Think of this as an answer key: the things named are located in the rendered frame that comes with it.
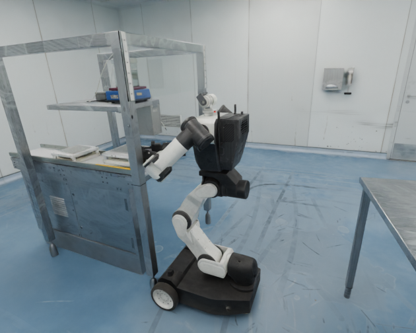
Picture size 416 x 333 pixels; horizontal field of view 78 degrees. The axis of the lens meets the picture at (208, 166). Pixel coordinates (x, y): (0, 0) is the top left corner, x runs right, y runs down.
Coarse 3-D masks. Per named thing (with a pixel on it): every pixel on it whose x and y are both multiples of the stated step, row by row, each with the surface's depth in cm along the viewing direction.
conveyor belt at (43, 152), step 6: (36, 150) 230; (42, 150) 229; (48, 150) 229; (54, 150) 228; (42, 156) 212; (48, 156) 211; (102, 156) 205; (48, 162) 199; (84, 162) 193; (90, 162) 192; (96, 162) 192; (102, 162) 191; (144, 168) 174
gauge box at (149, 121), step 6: (138, 108) 171; (144, 108) 169; (150, 108) 167; (156, 108) 173; (138, 114) 173; (144, 114) 171; (150, 114) 169; (156, 114) 174; (138, 120) 174; (144, 120) 172; (150, 120) 170; (156, 120) 175; (144, 126) 174; (150, 126) 172; (156, 126) 175; (144, 132) 176; (150, 132) 173; (156, 132) 176
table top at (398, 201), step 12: (360, 180) 152; (372, 180) 147; (384, 180) 146; (396, 180) 146; (408, 180) 145; (372, 192) 133; (384, 192) 133; (396, 192) 132; (408, 192) 132; (384, 204) 122; (396, 204) 121; (408, 204) 121; (384, 216) 114; (396, 216) 112; (408, 216) 111; (396, 228) 104; (408, 228) 103; (396, 240) 101; (408, 240) 96; (408, 252) 92
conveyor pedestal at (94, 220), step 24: (48, 192) 219; (72, 192) 205; (96, 192) 193; (120, 192) 182; (72, 216) 216; (96, 216) 202; (120, 216) 191; (72, 240) 231; (96, 240) 214; (120, 240) 201; (120, 264) 213; (144, 264) 206
